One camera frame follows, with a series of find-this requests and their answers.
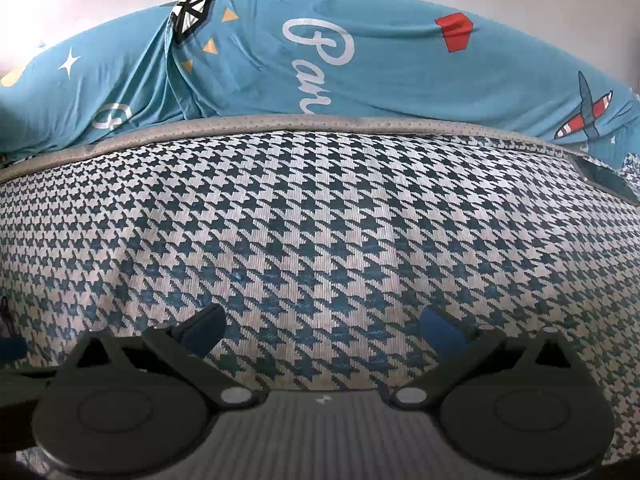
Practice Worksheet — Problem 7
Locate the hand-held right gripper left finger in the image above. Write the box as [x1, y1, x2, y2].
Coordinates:
[65, 304, 258, 407]

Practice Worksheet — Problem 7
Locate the houndstooth bed mat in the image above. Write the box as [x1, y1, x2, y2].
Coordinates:
[0, 115, 640, 466]

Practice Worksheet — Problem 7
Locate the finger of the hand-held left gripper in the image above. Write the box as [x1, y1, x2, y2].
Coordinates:
[0, 337, 28, 361]

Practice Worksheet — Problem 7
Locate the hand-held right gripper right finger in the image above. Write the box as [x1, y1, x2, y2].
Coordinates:
[390, 305, 583, 407]

